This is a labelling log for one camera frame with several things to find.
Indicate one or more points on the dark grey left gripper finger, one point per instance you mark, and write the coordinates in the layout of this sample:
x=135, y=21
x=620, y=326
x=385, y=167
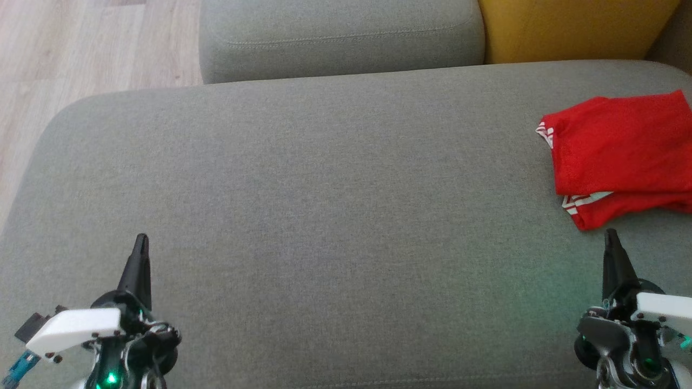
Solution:
x=138, y=270

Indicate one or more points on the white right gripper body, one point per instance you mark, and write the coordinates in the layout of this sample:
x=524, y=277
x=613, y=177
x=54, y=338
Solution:
x=665, y=305

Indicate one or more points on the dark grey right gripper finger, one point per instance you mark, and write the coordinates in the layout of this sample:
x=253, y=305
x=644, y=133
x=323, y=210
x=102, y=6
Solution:
x=615, y=270

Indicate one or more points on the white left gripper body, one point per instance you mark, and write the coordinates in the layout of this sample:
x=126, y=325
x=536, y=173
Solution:
x=75, y=327

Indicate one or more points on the red jersey with white trim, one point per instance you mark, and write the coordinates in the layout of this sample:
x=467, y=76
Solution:
x=621, y=146

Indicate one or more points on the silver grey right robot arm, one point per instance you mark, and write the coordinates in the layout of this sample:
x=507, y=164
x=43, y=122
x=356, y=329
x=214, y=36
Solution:
x=616, y=340

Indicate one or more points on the large grey fabric ottoman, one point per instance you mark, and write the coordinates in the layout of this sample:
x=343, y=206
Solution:
x=324, y=216

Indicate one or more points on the yellow sofa backrest cushion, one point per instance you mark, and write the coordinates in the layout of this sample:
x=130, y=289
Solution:
x=567, y=27

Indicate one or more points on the grey sofa seat cushion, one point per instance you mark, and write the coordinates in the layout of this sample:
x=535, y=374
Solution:
x=340, y=38

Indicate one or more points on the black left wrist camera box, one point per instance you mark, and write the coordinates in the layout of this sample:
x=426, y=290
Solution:
x=32, y=327

